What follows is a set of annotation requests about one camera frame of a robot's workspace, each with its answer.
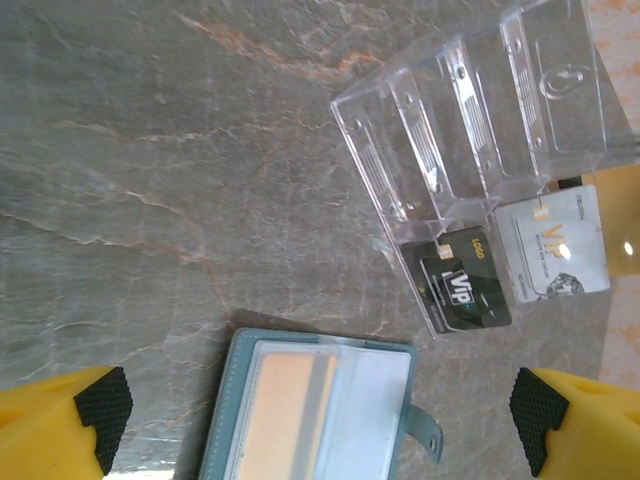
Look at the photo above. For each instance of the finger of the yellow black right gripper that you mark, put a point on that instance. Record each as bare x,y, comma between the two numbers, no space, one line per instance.
622,220

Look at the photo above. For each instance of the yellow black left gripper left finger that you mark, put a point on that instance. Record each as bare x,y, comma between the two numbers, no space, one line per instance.
50,430

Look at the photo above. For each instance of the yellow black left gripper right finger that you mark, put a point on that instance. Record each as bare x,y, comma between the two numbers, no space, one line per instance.
590,430

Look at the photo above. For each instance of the black Vip logo card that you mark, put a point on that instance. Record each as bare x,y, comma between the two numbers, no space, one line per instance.
470,285

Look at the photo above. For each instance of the light blue card holder wallet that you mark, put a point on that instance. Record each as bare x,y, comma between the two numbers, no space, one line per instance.
370,400

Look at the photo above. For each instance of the reflective silver card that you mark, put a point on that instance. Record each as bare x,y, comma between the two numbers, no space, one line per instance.
285,410

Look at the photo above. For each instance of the white VIP card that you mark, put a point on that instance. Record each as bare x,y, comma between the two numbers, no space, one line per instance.
560,270

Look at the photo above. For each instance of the clear acrylic tiered card stand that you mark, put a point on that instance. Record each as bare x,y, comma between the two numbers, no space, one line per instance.
450,125

